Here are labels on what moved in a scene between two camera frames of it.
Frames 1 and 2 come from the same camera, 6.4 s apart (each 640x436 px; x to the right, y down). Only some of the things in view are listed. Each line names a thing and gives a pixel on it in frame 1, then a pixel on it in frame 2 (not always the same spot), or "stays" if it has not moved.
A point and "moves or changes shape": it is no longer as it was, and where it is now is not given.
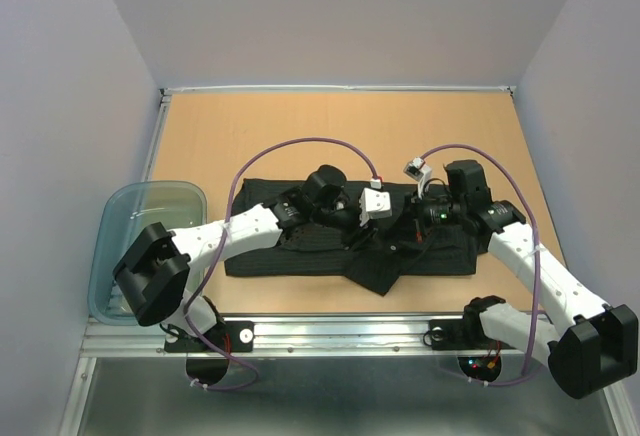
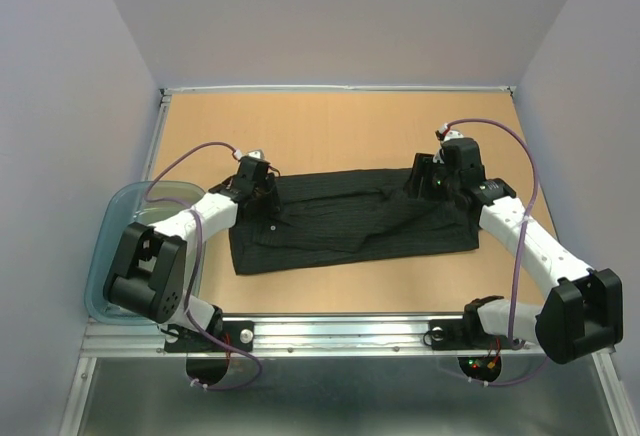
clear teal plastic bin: x=122 y=215 stays
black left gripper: x=353 y=240 -> x=273 y=200
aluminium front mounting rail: x=519 y=334 stays
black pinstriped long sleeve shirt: x=373 y=238 moves or changes shape
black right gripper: x=417 y=209 -> x=424 y=165
